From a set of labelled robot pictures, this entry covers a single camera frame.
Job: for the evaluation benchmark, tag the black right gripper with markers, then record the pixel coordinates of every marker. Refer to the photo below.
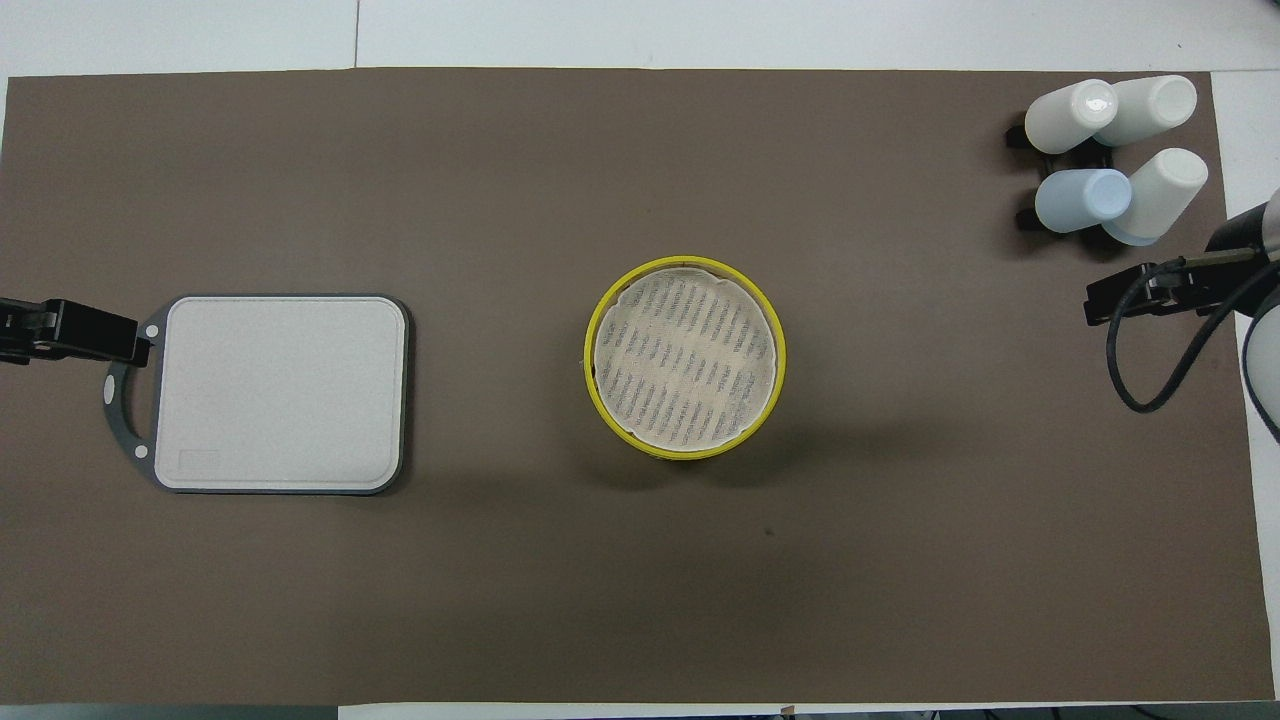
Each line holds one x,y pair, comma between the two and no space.
1180,288

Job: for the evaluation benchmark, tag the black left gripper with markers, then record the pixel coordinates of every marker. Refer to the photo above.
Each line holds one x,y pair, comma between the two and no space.
90,332

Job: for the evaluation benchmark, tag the yellow round steamer basket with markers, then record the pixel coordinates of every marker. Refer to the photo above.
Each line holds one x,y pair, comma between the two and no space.
685,360

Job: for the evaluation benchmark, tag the light blue plastic cup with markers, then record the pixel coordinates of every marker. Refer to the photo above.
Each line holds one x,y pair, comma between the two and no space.
1080,200

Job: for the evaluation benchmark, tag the white plastic cup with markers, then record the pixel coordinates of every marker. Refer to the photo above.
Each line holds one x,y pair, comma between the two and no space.
1165,195
1155,105
1065,118

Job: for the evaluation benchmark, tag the white cutting board grey rim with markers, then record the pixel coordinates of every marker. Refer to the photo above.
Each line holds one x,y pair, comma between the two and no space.
280,400

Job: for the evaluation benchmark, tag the black cup rack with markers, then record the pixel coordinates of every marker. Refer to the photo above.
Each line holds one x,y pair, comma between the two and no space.
1092,155

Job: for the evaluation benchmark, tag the brown table mat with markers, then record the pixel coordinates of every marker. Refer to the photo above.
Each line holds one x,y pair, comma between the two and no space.
640,600

